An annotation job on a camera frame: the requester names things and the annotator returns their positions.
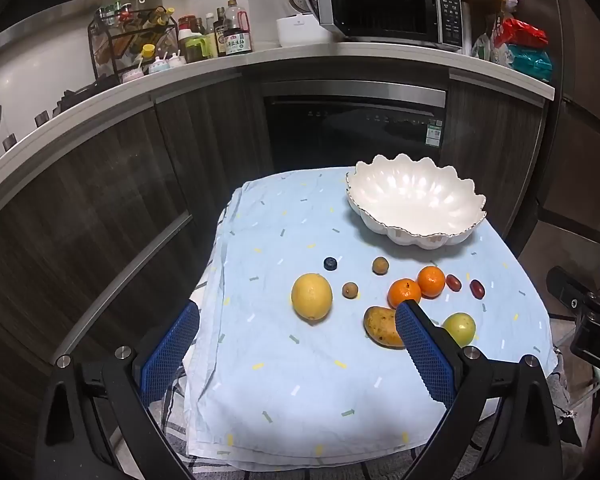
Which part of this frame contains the black wire rack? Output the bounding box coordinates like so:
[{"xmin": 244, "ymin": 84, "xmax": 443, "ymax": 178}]
[{"xmin": 87, "ymin": 7, "xmax": 181, "ymax": 81}]

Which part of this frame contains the white scalloped bowl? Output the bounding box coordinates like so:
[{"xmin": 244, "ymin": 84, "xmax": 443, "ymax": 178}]
[{"xmin": 345, "ymin": 154, "xmax": 488, "ymax": 250}]

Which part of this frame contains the dark refrigerator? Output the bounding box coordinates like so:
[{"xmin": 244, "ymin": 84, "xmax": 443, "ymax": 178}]
[{"xmin": 505, "ymin": 0, "xmax": 600, "ymax": 261}]

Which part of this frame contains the red snack package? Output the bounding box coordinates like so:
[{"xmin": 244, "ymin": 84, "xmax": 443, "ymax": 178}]
[{"xmin": 495, "ymin": 17, "xmax": 548, "ymax": 48}]

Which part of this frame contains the dark wood kitchen cabinet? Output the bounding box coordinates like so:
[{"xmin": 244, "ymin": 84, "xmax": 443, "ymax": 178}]
[{"xmin": 0, "ymin": 55, "xmax": 556, "ymax": 361}]

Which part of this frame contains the teal wipes package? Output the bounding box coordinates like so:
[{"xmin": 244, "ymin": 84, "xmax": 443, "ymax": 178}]
[{"xmin": 505, "ymin": 44, "xmax": 553, "ymax": 81}]

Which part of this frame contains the white green plastic bag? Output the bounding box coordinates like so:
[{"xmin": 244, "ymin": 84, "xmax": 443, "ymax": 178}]
[{"xmin": 472, "ymin": 32, "xmax": 506, "ymax": 63}]

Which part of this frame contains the dark glass bottle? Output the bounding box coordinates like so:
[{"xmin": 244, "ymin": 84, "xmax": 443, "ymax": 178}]
[{"xmin": 214, "ymin": 7, "xmax": 228, "ymax": 57}]

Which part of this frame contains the spotted yellow mango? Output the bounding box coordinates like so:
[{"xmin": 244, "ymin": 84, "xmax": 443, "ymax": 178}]
[{"xmin": 363, "ymin": 306, "xmax": 406, "ymax": 349}]

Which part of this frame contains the light blue confetti tablecloth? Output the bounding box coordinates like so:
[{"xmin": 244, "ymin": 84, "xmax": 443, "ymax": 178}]
[{"xmin": 182, "ymin": 166, "xmax": 553, "ymax": 471}]

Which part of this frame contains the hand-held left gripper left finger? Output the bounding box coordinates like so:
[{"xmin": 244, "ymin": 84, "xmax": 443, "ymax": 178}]
[{"xmin": 34, "ymin": 301, "xmax": 201, "ymax": 480}]

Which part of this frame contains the black built-in dishwasher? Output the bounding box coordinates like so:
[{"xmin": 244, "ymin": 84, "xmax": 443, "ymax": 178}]
[{"xmin": 262, "ymin": 82, "xmax": 448, "ymax": 173}]

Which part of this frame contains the green liquid bottle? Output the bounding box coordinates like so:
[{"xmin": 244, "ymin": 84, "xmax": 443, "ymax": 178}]
[{"xmin": 185, "ymin": 35, "xmax": 218, "ymax": 63}]

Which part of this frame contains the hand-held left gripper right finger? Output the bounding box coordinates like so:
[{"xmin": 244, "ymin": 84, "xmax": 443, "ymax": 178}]
[{"xmin": 395, "ymin": 301, "xmax": 563, "ymax": 480}]

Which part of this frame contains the yellow lemon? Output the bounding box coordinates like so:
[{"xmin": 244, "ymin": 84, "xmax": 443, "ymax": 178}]
[{"xmin": 291, "ymin": 273, "xmax": 334, "ymax": 322}]

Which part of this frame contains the cluster of oil bottles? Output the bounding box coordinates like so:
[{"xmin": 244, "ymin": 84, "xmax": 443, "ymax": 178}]
[{"xmin": 97, "ymin": 2, "xmax": 177, "ymax": 56}]

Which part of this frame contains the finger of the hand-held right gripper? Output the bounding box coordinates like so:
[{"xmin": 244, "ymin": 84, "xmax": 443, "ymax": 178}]
[{"xmin": 546, "ymin": 266, "xmax": 600, "ymax": 317}]

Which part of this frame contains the orange tangerine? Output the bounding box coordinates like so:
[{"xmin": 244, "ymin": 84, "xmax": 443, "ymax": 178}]
[
  {"xmin": 417, "ymin": 265, "xmax": 447, "ymax": 300},
  {"xmin": 387, "ymin": 278, "xmax": 423, "ymax": 310}
]

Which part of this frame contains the black microwave oven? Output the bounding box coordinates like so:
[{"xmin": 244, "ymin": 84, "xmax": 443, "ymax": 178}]
[{"xmin": 302, "ymin": 0, "xmax": 465, "ymax": 52}]

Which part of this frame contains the black gas stove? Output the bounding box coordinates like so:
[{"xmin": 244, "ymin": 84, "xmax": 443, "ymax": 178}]
[{"xmin": 0, "ymin": 82, "xmax": 106, "ymax": 161}]

